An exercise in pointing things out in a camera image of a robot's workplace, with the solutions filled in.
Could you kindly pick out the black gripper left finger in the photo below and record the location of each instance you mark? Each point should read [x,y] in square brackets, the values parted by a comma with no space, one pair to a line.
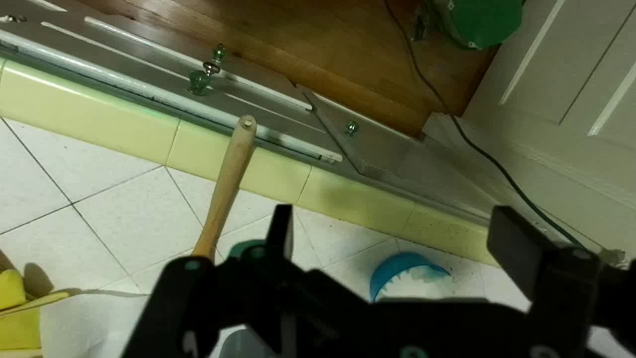
[195,298]

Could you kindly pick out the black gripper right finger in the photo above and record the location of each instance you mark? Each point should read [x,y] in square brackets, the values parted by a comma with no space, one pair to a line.
[571,288]

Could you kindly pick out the wooden cooking stick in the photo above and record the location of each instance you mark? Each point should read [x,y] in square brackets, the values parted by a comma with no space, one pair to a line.
[231,173]

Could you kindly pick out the blue bowl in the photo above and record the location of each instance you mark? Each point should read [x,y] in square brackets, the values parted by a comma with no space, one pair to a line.
[410,274]

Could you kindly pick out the yellow rubber gloves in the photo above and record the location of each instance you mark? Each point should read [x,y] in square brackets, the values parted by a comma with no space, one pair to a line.
[22,294]

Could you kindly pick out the green trash bin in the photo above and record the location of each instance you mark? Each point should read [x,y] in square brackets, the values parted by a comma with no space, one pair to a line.
[478,24]

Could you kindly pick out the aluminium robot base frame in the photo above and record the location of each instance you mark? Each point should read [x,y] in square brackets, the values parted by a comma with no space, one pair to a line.
[211,87]

